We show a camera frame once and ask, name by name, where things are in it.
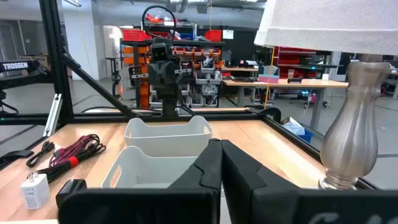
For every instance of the pink and teal box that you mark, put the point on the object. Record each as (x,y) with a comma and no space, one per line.
(268,79)

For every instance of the black stool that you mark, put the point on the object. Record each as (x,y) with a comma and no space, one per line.
(114,71)

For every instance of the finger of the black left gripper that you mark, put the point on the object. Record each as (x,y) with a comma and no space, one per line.
(171,81)
(157,81)

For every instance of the black aluminium rig frame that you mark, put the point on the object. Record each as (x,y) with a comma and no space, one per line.
(56,62)

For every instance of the red storage bin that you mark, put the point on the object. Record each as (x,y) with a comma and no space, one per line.
(213,35)
(133,35)

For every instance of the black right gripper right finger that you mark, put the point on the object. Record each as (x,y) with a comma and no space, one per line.
(248,199)

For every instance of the silver aluminium bracket bar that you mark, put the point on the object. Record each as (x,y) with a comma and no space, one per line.
(53,115)

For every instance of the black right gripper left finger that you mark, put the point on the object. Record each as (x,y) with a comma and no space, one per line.
(186,205)

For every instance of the white paper sign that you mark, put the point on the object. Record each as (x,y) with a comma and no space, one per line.
(228,34)

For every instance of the blue plastic tote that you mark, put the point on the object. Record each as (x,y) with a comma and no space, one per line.
(307,137)

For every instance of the white wall charger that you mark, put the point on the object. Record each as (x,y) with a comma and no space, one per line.
(35,191)

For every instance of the black table clamp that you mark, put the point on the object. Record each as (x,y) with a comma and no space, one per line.
(15,154)

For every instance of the table lamp with white shade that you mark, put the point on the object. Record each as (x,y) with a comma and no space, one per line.
(351,140)

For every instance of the black corner clamp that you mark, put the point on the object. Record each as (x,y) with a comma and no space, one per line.
(273,112)

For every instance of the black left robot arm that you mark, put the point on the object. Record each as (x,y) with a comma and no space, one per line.
(169,107)

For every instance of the black wall charger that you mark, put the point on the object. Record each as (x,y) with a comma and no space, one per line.
(70,186)

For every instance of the wooden desk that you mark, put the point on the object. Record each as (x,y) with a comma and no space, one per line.
(311,83)

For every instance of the white crumpled packaging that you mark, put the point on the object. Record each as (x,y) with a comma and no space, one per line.
(292,126)

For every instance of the shelf rack with orange bins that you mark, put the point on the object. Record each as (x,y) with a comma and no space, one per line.
(143,90)

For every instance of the white plastic bin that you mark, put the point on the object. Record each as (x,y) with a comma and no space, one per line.
(168,138)
(140,171)

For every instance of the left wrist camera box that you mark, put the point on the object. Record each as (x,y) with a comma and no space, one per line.
(160,52)

